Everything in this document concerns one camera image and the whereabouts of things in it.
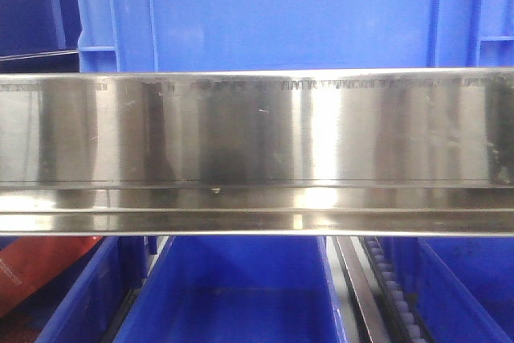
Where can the blue bin lower centre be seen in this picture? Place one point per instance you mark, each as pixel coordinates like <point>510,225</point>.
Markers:
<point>237,288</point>

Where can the large blue crate upper shelf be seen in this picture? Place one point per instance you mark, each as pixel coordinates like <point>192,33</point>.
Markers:
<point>226,35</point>

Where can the blue bin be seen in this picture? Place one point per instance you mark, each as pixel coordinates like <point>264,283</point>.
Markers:
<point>117,266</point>
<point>462,286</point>
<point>237,288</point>

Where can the blue bin lower right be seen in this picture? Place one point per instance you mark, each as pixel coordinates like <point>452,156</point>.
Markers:
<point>462,286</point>

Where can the blue bin lower left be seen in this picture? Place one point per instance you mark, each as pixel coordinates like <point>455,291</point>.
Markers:
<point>117,266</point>

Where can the red object in left bin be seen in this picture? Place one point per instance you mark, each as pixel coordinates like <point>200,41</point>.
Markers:
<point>30,262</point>

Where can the metal roller track divider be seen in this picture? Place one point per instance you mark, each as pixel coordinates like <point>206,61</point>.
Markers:
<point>373,304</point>

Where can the stainless steel shelf rail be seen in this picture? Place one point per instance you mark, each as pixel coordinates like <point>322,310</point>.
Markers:
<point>407,151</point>

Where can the dark blue crate upper left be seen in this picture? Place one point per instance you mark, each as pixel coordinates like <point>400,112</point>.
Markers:
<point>39,36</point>

